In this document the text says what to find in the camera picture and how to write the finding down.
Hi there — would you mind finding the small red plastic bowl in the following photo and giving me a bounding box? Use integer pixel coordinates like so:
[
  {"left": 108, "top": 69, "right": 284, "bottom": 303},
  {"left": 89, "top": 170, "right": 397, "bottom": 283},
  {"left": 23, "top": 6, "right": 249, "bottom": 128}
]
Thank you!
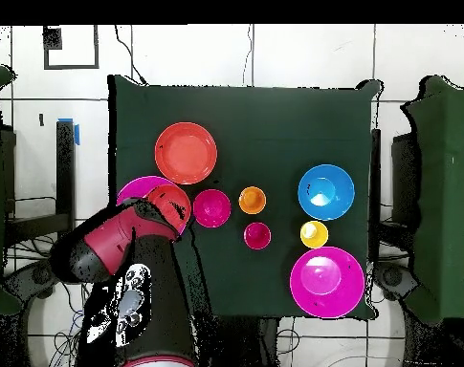
[{"left": 192, "top": 188, "right": 232, "bottom": 229}]

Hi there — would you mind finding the small orange plastic bowl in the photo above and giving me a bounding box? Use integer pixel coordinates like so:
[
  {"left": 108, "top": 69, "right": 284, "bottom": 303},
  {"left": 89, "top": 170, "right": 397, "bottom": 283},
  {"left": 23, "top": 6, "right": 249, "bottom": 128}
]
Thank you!
[{"left": 144, "top": 183, "right": 193, "bottom": 230}]

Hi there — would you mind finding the large orange plastic bowl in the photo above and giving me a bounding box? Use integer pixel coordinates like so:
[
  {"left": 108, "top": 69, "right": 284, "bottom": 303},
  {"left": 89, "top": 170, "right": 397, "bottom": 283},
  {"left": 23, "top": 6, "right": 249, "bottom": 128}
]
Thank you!
[{"left": 154, "top": 121, "right": 218, "bottom": 186}]

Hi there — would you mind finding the large pink plastic bowl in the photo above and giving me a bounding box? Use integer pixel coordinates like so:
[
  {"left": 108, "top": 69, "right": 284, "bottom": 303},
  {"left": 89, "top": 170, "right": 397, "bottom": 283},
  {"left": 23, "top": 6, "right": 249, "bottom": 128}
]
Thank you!
[
  {"left": 289, "top": 246, "right": 366, "bottom": 319},
  {"left": 116, "top": 175, "right": 189, "bottom": 236}
]

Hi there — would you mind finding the orange plastic cup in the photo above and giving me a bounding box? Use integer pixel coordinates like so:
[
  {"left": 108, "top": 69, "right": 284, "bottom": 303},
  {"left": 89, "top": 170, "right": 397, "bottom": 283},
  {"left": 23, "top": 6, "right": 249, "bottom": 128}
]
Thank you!
[{"left": 237, "top": 185, "right": 268, "bottom": 216}]

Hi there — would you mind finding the red plastic cup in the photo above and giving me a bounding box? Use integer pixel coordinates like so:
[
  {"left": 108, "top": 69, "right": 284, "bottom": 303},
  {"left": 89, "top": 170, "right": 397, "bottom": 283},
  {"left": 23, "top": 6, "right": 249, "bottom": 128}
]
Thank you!
[{"left": 243, "top": 222, "right": 273, "bottom": 251}]

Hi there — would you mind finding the yellow plastic cup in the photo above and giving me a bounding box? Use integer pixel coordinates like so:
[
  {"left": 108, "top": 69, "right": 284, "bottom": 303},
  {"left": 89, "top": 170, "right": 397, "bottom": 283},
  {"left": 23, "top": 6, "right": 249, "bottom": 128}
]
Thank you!
[{"left": 299, "top": 220, "right": 330, "bottom": 250}]

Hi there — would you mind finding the dark green tablecloth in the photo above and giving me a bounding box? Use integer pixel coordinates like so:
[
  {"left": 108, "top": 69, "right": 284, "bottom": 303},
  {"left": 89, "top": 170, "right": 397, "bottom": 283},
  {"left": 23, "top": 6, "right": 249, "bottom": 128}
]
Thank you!
[{"left": 107, "top": 74, "right": 386, "bottom": 321}]

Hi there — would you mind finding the blue plastic bowl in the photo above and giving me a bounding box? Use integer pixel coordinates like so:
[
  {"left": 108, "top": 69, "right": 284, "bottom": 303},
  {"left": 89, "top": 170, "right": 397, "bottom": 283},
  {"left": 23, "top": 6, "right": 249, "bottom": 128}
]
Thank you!
[{"left": 297, "top": 163, "right": 356, "bottom": 222}]

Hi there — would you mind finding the black metal stand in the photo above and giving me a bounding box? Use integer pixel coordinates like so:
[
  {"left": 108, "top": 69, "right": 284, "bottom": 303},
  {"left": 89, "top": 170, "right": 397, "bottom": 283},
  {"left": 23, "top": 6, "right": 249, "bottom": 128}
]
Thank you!
[
  {"left": 3, "top": 119, "right": 77, "bottom": 246},
  {"left": 369, "top": 128, "right": 382, "bottom": 265}
]

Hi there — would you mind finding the grey office chair base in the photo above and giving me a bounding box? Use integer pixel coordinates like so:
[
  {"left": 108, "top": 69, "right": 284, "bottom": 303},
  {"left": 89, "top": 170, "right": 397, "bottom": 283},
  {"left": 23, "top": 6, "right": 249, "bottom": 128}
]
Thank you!
[
  {"left": 372, "top": 261, "right": 420, "bottom": 303},
  {"left": 1, "top": 261, "right": 58, "bottom": 303}
]

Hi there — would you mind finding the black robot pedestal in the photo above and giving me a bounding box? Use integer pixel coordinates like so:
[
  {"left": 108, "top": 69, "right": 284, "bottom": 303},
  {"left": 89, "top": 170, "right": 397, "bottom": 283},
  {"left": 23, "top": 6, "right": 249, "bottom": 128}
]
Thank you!
[{"left": 196, "top": 315, "right": 282, "bottom": 367}]

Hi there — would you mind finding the thin black floor cable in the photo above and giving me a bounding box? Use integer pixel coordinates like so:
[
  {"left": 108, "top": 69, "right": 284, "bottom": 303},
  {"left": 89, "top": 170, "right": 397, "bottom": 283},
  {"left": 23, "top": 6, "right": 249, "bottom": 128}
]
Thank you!
[{"left": 114, "top": 24, "right": 147, "bottom": 86}]

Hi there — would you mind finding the black square floor frame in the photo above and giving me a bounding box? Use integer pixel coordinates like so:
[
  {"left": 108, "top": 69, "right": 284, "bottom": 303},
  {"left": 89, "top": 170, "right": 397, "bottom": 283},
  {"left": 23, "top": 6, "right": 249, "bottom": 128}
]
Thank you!
[{"left": 42, "top": 24, "right": 100, "bottom": 71}]

